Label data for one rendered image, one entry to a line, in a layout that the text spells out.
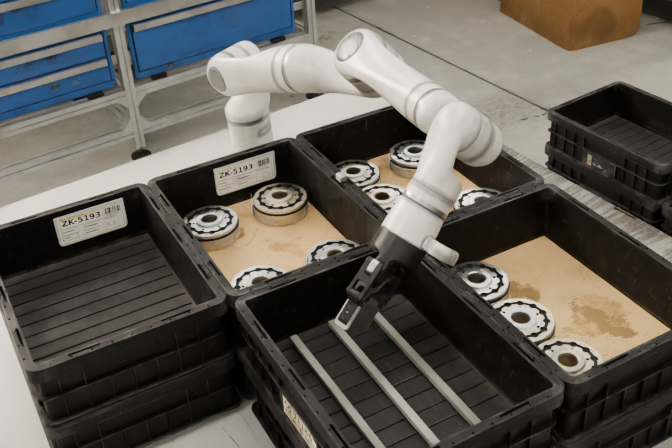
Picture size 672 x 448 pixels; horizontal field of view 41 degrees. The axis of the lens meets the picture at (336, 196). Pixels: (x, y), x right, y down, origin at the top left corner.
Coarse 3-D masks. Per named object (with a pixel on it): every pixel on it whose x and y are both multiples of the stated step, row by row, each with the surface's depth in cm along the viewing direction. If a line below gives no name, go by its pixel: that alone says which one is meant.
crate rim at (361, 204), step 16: (272, 144) 171; (224, 160) 168; (160, 176) 164; (176, 176) 164; (160, 192) 159; (352, 192) 156; (368, 208) 151; (176, 224) 150; (192, 240) 146; (208, 256) 142; (336, 256) 140; (288, 272) 138; (224, 288) 135; (256, 288) 135
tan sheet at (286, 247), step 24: (240, 216) 169; (312, 216) 168; (240, 240) 163; (264, 240) 162; (288, 240) 162; (312, 240) 162; (216, 264) 157; (240, 264) 157; (264, 264) 156; (288, 264) 156
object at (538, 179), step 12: (384, 108) 182; (348, 120) 178; (360, 120) 179; (312, 132) 175; (324, 156) 167; (504, 156) 163; (336, 168) 163; (528, 168) 159; (348, 180) 159; (540, 180) 156; (360, 192) 156; (504, 192) 153; (516, 192) 153; (372, 204) 152; (480, 204) 150; (384, 216) 149
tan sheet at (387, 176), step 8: (368, 160) 184; (376, 160) 184; (384, 160) 184; (384, 168) 181; (384, 176) 179; (392, 176) 178; (456, 176) 177; (392, 184) 176; (400, 184) 176; (464, 184) 175; (472, 184) 174
